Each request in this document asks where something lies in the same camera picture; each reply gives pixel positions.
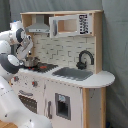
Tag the white microwave door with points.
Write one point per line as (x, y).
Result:
(71, 25)

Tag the black toy faucet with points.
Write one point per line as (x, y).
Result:
(82, 64)

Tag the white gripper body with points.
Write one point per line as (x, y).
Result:
(24, 48)

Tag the grey range hood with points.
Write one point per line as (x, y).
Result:
(39, 24)

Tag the grey ice dispenser panel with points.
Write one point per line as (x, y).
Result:
(63, 106)

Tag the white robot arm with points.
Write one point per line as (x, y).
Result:
(14, 45)

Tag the toy oven door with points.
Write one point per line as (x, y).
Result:
(28, 100)

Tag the black toy stovetop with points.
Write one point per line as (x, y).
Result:
(41, 67)

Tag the red right stove knob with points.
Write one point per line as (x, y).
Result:
(34, 83)

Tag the grey cabinet door handle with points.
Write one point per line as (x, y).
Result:
(49, 110)

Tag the wooden toy kitchen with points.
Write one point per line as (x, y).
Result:
(87, 97)

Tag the red stove knob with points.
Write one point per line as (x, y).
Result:
(15, 78)
(34, 83)

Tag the small metal pot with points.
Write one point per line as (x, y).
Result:
(31, 61)

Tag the red left stove knob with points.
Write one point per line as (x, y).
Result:
(15, 78)

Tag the grey toy sink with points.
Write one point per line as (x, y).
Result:
(72, 73)

